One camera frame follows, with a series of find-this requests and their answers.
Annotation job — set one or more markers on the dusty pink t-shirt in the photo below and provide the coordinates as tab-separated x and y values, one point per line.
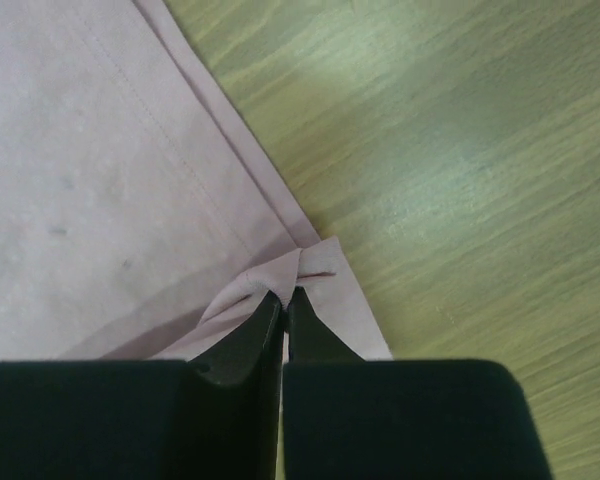
139	217

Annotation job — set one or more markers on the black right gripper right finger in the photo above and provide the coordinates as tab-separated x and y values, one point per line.
345	417

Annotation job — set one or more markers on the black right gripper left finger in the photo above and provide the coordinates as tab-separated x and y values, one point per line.
213	417

